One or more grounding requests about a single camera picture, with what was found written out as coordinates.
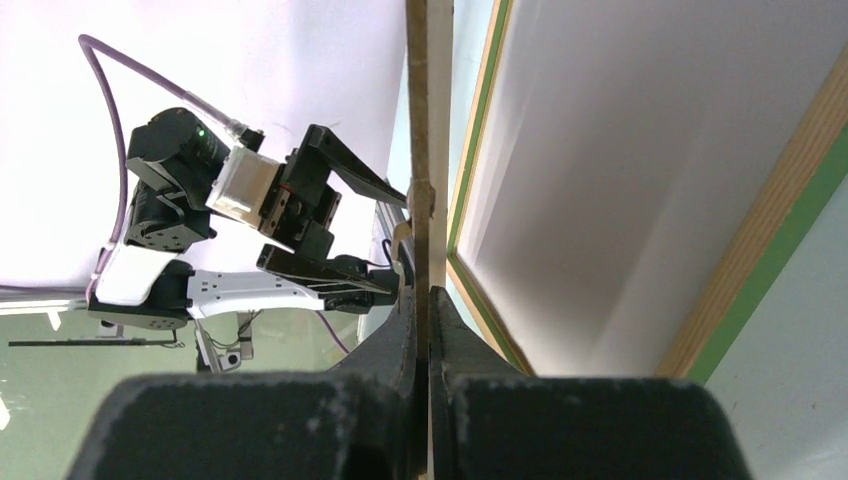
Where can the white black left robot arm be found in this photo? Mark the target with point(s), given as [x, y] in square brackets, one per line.
[214, 229]

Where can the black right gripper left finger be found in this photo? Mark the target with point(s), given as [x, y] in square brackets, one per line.
[357, 420]

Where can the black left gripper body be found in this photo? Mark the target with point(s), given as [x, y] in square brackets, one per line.
[300, 206]

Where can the brown cardboard backing board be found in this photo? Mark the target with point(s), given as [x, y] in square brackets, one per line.
[429, 59]

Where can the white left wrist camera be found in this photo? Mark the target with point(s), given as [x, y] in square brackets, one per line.
[242, 186]

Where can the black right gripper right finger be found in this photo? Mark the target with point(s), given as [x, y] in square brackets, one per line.
[492, 421]

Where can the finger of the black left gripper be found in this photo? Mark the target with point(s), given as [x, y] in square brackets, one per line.
[345, 283]
[322, 143]

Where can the wooden picture frame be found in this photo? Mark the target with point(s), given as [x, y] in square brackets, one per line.
[636, 174]

